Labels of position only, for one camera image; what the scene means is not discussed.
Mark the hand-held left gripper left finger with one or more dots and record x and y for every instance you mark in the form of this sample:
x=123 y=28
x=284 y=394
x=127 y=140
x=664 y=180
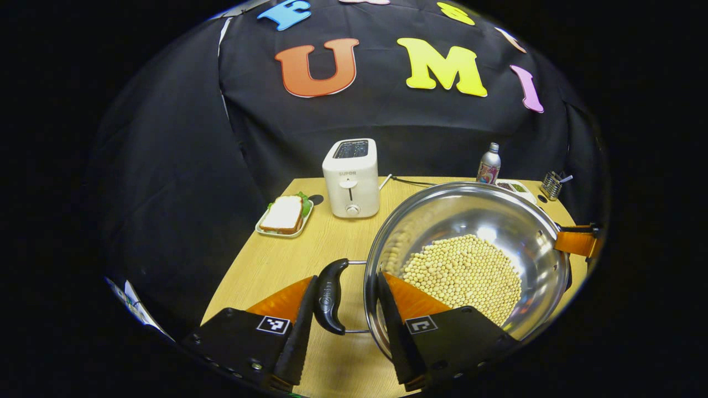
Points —
x=301 y=342

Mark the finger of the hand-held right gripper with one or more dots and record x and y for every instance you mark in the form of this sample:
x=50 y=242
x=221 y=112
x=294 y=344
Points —
x=575 y=243

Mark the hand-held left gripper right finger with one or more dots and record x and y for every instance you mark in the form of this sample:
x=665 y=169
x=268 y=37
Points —
x=395 y=342

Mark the stainless steel pot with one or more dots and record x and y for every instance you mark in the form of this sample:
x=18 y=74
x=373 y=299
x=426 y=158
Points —
x=470 y=215

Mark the black table grommet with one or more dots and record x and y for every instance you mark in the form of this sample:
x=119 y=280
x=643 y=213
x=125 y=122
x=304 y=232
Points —
x=317 y=199
x=541 y=198

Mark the metal spoon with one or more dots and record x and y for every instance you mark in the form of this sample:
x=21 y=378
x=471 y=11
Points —
x=566 y=178

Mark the white divided spice dish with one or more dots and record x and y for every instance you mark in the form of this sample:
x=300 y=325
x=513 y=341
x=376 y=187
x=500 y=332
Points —
x=520 y=189

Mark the pile of soybeans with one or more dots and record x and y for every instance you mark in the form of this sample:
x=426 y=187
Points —
x=464 y=271

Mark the silver bottle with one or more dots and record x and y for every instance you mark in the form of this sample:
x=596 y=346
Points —
x=489 y=166

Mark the sandwich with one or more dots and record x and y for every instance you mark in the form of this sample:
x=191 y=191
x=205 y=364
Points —
x=283 y=214

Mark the white toaster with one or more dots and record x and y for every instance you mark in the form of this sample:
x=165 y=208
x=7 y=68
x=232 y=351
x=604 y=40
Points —
x=351 y=182

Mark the white printed paper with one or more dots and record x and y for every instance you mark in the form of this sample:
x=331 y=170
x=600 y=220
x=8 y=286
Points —
x=135 y=307

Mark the black backdrop cloth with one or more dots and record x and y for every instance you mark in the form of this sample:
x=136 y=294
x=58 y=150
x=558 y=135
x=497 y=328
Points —
x=182 y=166

